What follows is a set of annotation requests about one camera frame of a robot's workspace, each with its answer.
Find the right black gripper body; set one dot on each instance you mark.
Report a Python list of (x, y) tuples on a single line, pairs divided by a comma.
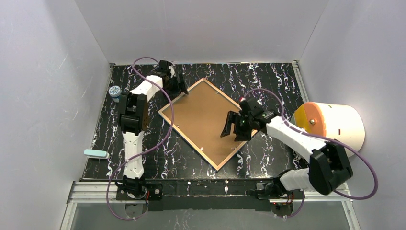
[(239, 127)]

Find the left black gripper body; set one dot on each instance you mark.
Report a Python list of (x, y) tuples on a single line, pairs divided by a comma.
[(177, 84)]

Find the blue wooden picture frame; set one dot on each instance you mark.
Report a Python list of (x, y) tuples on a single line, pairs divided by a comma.
[(219, 166)]

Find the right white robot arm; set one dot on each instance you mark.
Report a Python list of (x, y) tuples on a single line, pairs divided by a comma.
[(328, 164)]

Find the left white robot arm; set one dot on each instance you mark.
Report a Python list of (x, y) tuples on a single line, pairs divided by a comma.
[(133, 119)]

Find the small blue lidded jar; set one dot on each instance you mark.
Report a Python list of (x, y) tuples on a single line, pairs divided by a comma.
[(115, 92)]

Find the white cylinder with orange face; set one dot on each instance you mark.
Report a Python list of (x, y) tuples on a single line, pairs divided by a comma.
[(335, 121)]

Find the light blue eraser block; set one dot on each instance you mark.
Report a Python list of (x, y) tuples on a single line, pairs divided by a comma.
[(97, 154)]

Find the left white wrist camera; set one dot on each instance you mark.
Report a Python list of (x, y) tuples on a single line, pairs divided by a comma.
[(171, 71)]

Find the aluminium rail base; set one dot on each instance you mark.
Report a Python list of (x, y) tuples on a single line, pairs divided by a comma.
[(203, 205)]

